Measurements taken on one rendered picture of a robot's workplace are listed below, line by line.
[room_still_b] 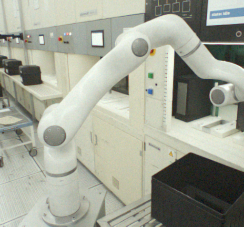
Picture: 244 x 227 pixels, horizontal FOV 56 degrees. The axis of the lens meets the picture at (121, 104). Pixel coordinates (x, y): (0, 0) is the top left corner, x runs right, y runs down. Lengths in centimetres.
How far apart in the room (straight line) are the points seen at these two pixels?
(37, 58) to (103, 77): 335
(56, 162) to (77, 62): 192
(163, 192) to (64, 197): 36
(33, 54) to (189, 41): 341
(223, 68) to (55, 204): 80
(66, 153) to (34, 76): 270
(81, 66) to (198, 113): 151
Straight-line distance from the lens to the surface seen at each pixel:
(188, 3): 124
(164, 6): 135
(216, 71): 93
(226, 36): 111
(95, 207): 104
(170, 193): 86
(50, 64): 416
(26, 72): 350
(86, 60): 274
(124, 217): 99
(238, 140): 139
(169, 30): 84
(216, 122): 161
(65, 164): 88
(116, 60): 76
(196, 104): 165
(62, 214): 100
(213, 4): 116
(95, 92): 79
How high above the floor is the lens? 142
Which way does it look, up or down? 16 degrees down
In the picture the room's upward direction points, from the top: 1 degrees counter-clockwise
